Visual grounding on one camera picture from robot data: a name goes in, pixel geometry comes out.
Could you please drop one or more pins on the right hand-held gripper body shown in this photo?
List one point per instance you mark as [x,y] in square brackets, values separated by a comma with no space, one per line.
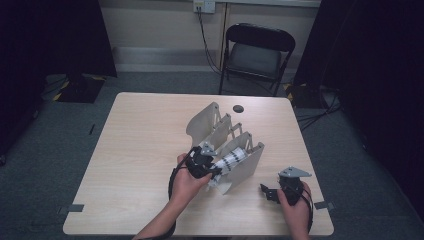
[292,191]

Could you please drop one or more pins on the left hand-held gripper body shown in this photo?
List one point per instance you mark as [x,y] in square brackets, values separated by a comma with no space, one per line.
[198,163]

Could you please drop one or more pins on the white towel with black pattern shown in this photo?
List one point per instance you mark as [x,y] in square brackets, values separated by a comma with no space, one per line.
[231,160]

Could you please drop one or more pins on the grey expandable metal file rack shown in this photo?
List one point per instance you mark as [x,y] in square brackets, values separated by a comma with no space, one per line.
[203,125]

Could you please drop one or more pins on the person's right hand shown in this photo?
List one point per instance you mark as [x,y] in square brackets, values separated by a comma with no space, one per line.
[296,218]

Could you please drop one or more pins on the person's left hand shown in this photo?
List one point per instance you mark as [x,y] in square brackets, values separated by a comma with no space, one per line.
[186,190]

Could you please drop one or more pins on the grey tape strip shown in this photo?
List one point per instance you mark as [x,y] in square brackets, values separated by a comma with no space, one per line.
[71,208]
[325,205]

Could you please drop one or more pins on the black round table grommet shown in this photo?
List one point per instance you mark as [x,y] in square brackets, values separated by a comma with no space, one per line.
[238,108]

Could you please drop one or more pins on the black stand base yellow tape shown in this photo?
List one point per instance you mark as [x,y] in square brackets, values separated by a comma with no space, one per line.
[303,96]
[80,88]

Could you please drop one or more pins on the small black floor object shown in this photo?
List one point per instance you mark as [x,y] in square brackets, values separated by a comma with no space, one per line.
[91,129]

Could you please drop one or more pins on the black curtain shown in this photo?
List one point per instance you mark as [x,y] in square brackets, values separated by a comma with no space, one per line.
[376,83]
[40,50]

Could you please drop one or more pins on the black folding chair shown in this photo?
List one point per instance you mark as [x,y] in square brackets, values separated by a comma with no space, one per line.
[260,36]

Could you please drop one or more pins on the white wall socket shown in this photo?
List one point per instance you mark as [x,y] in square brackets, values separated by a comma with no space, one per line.
[204,6]

